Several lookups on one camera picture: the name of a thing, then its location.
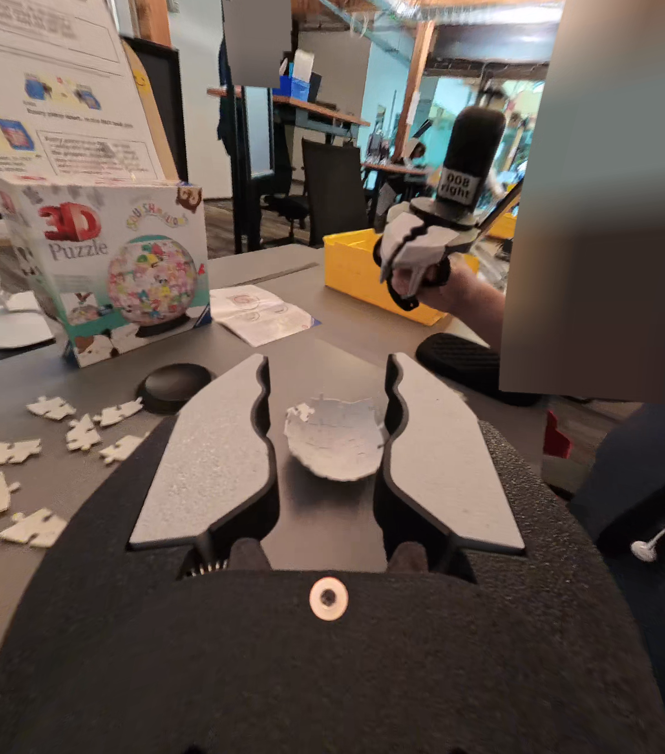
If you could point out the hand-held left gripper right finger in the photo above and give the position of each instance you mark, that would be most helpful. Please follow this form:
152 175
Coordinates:
450 471

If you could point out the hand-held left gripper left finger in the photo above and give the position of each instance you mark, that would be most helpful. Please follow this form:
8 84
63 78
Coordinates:
209 471

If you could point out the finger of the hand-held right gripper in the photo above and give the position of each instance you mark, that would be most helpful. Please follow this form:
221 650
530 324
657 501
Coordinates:
500 215

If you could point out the assembled white puzzle section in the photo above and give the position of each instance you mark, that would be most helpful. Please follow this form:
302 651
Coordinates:
335 442

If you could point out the person's right forearm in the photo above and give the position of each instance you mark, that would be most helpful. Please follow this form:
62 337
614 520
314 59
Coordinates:
480 306

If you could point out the black round ball stand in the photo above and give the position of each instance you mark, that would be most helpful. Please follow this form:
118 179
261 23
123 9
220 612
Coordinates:
174 387

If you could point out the scattered loose puzzle pieces group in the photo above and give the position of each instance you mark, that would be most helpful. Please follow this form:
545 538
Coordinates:
9 450

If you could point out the colourful puzzle box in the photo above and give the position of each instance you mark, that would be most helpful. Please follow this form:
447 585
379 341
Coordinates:
109 271

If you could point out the black chair armrest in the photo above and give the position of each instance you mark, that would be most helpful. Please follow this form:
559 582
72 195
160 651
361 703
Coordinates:
474 365

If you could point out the red object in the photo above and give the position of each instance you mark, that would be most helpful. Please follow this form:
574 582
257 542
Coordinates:
556 436

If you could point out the black office chair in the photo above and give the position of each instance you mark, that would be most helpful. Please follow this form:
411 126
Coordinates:
333 189

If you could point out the yellow storage bin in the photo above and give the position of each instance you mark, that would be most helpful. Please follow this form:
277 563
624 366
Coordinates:
356 265

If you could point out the white instruction leaflet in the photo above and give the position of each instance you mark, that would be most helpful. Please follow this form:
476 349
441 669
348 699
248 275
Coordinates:
260 316

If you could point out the wooden office desk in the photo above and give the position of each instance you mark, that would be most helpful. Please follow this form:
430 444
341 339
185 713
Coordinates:
309 112

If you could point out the wall poster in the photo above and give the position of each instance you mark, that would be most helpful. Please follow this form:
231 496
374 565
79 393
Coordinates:
38 83

